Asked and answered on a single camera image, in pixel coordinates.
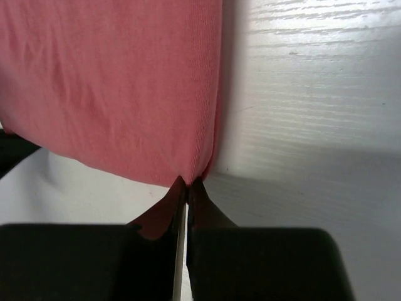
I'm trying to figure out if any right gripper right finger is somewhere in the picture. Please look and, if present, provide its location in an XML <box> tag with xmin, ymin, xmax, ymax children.
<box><xmin>187</xmin><ymin>179</ymin><xmax>355</xmax><ymax>300</ymax></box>

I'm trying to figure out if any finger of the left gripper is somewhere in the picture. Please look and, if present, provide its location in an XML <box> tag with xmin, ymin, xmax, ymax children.
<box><xmin>0</xmin><ymin>129</ymin><xmax>41</xmax><ymax>177</ymax></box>

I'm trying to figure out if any salmon pink t-shirt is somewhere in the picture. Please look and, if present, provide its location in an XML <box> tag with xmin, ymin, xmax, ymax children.
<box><xmin>1</xmin><ymin>1</ymin><xmax>222</xmax><ymax>186</ymax></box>

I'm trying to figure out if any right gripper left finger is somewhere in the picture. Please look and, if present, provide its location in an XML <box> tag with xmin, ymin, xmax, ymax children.
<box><xmin>1</xmin><ymin>177</ymin><xmax>185</xmax><ymax>300</ymax></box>

